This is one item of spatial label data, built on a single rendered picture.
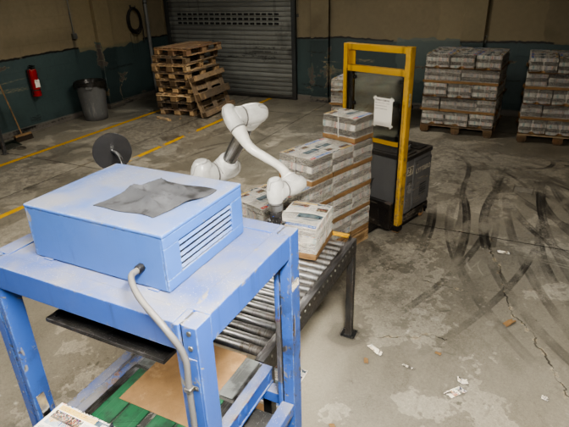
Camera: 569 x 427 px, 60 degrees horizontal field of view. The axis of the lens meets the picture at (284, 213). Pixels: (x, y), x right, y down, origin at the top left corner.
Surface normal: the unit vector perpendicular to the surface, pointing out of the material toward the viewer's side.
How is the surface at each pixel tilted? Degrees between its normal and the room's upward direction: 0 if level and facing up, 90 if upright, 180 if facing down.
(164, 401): 0
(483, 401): 0
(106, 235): 90
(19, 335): 90
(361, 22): 90
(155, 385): 0
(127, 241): 90
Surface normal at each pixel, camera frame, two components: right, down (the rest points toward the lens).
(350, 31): -0.44, 0.40
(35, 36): 0.90, 0.17
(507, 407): -0.03, -0.90
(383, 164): -0.69, 0.32
